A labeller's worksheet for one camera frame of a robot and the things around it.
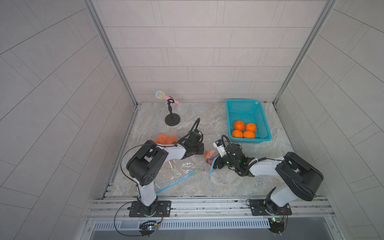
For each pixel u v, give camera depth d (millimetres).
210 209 723
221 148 776
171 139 904
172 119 1049
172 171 807
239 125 974
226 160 745
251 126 967
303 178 440
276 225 682
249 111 1117
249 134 937
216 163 755
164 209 708
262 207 707
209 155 786
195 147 813
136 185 503
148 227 654
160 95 846
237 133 914
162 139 908
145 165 469
